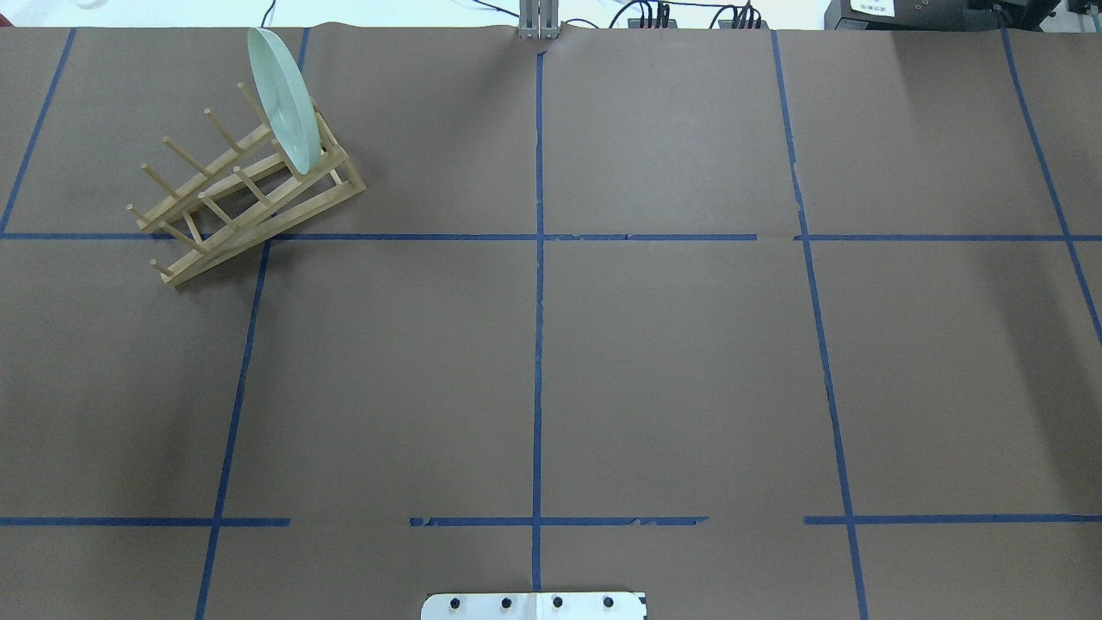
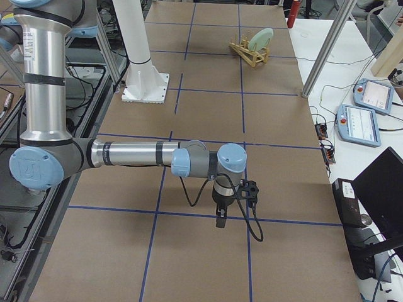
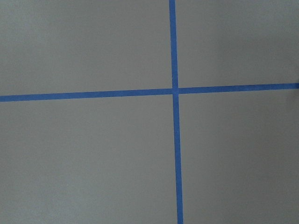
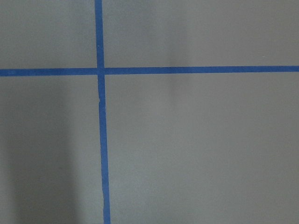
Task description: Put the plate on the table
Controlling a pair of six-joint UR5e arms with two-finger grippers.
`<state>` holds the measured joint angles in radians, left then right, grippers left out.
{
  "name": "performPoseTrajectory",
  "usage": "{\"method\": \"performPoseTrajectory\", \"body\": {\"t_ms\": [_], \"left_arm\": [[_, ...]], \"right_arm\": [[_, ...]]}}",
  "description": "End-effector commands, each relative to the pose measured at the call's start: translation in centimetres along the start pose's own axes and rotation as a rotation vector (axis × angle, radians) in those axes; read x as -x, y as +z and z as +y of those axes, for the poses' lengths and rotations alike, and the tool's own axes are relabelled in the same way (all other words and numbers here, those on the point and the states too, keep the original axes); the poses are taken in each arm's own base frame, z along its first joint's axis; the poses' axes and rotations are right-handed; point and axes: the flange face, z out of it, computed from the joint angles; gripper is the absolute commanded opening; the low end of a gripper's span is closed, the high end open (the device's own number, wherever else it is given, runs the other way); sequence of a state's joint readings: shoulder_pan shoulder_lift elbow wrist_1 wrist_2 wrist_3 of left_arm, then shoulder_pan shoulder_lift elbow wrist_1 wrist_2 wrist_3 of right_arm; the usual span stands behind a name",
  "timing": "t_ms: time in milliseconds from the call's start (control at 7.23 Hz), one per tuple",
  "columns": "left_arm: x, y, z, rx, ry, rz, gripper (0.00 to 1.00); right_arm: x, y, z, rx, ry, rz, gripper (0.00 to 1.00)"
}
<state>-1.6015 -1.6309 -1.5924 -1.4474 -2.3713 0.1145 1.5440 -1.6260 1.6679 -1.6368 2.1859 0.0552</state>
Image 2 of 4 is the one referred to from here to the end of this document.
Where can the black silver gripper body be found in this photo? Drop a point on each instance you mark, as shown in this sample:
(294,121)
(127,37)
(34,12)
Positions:
(221,199)

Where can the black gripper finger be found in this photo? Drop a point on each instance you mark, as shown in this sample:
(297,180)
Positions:
(221,216)

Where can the light green plate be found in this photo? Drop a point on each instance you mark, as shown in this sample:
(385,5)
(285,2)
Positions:
(260,40)

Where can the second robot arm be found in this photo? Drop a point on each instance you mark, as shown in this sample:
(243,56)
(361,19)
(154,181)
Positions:
(11,32)

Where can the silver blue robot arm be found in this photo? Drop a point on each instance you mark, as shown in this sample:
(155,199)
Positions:
(48,153)

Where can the wooden dish rack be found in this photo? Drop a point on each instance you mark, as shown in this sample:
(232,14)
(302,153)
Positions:
(251,57)

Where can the black computer box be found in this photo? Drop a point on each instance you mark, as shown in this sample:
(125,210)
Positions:
(366,251)

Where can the near teach pendant tablet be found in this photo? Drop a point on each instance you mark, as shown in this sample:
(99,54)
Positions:
(358,125)

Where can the teach pendant tablet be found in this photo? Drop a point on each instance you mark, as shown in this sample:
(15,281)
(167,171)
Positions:
(374,95)
(358,125)

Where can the black monitor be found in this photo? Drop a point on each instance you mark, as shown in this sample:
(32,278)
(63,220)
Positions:
(379,189)

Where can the far teach pendant tablet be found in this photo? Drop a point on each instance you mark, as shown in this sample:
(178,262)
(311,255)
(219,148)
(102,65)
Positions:
(374,95)

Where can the red cylinder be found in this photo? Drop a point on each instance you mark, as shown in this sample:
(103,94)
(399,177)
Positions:
(293,13)

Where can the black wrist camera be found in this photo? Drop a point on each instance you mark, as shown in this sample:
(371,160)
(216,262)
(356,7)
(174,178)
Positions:
(248,190)

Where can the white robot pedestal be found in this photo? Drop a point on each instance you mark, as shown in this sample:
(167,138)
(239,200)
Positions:
(143,82)

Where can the aluminium frame post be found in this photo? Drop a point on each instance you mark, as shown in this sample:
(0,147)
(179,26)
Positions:
(329,42)

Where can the wooden post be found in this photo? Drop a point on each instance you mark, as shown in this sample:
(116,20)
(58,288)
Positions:
(391,56)

